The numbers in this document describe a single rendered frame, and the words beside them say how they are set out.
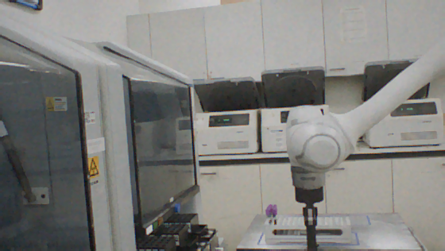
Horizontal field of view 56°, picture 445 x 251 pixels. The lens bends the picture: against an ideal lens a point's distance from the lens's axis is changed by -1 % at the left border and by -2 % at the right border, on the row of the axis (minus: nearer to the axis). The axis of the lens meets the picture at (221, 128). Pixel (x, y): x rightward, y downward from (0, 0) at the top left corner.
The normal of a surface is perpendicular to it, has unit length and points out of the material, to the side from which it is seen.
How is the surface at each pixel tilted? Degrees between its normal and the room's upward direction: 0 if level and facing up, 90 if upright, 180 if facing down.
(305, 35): 90
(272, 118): 59
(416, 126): 90
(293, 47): 90
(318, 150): 94
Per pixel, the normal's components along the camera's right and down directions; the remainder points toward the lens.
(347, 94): -0.20, 0.07
